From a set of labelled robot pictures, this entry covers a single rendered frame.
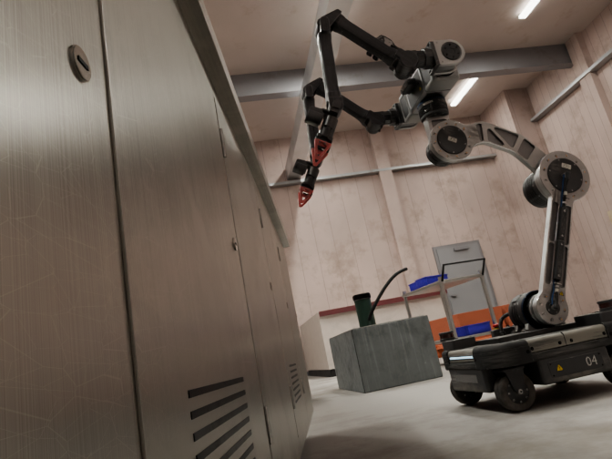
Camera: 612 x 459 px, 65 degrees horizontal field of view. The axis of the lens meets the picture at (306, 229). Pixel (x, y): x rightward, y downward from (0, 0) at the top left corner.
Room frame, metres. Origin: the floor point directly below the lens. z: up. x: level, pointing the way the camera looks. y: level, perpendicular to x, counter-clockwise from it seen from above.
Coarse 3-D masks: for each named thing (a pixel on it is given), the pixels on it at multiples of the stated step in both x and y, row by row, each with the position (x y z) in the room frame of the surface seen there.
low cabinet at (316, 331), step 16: (384, 304) 7.60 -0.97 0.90; (400, 304) 7.70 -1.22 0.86; (416, 304) 7.74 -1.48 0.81; (432, 304) 7.79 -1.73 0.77; (320, 320) 7.47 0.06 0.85; (336, 320) 7.51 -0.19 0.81; (352, 320) 7.56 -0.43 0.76; (384, 320) 7.64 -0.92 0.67; (432, 320) 7.78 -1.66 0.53; (304, 336) 9.48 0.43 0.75; (320, 336) 7.70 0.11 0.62; (304, 352) 9.94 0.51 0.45; (320, 352) 8.01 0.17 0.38; (320, 368) 8.32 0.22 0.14
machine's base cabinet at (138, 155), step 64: (0, 0) 0.18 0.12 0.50; (64, 0) 0.24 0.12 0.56; (128, 0) 0.36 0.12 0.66; (0, 64) 0.18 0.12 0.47; (64, 64) 0.23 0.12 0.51; (128, 64) 0.34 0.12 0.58; (192, 64) 0.62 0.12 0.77; (0, 128) 0.17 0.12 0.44; (64, 128) 0.23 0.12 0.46; (128, 128) 0.32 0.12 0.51; (192, 128) 0.55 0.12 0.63; (0, 192) 0.17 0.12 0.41; (64, 192) 0.22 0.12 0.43; (128, 192) 0.31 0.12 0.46; (192, 192) 0.50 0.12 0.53; (256, 192) 1.30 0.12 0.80; (0, 256) 0.17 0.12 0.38; (64, 256) 0.22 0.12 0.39; (128, 256) 0.30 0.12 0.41; (192, 256) 0.47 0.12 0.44; (256, 256) 1.03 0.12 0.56; (0, 320) 0.17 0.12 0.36; (64, 320) 0.22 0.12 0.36; (128, 320) 0.30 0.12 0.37; (192, 320) 0.43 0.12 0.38; (256, 320) 0.86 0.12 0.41; (0, 384) 0.17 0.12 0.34; (64, 384) 0.21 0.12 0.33; (128, 384) 0.28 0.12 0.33; (192, 384) 0.41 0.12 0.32; (256, 384) 0.74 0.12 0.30; (0, 448) 0.17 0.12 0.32; (64, 448) 0.21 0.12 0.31; (128, 448) 0.27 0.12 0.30; (192, 448) 0.39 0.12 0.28; (256, 448) 0.66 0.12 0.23
